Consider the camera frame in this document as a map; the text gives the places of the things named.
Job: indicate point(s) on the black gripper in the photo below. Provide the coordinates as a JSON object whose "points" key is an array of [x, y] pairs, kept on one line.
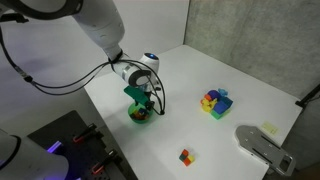
{"points": [[148, 95]]}

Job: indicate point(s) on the small blue block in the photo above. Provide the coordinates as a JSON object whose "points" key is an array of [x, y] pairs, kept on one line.
{"points": [[142, 111]]}

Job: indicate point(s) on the small orange block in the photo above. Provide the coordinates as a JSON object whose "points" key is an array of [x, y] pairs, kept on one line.
{"points": [[146, 117], [185, 152]]}

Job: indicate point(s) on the green bowl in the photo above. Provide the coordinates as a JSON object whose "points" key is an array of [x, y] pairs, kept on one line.
{"points": [[140, 120]]}

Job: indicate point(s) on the small dark green block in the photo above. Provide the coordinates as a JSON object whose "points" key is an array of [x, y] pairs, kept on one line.
{"points": [[182, 157]]}

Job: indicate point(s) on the small yellow block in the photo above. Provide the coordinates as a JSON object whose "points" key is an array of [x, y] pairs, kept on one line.
{"points": [[191, 158]]}

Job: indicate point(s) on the large green block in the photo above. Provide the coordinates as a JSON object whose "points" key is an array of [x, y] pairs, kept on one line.
{"points": [[217, 116]]}

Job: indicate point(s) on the yellow toy piece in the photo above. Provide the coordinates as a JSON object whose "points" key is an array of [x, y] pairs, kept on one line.
{"points": [[208, 105]]}

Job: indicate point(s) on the orange toy piece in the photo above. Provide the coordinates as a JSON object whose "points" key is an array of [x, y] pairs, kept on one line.
{"points": [[208, 97]]}

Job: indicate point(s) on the purple ball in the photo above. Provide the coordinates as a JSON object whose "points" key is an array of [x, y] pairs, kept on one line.
{"points": [[213, 94]]}

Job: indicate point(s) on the red black clamp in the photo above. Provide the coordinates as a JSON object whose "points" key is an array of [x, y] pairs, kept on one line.
{"points": [[105, 162], [85, 132]]}

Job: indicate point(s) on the large blue cube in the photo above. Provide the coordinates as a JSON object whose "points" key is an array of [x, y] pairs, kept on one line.
{"points": [[220, 107]]}

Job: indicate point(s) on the light blue toy piece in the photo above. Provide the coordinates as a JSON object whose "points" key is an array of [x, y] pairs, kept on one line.
{"points": [[222, 91]]}

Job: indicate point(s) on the teal cube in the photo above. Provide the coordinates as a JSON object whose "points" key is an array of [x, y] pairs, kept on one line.
{"points": [[228, 101]]}

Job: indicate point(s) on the black equipment base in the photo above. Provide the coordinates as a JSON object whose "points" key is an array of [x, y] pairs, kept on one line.
{"points": [[80, 153]]}

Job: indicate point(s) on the grey metal plate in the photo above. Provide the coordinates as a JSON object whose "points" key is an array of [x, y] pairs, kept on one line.
{"points": [[263, 148]]}

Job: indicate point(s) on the yellow sticky note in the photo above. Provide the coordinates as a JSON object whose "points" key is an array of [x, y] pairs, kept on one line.
{"points": [[270, 128]]}

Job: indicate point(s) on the black stand bar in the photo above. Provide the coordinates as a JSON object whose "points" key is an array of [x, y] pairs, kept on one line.
{"points": [[308, 96]]}

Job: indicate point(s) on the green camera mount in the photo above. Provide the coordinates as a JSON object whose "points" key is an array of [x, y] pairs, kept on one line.
{"points": [[136, 93]]}

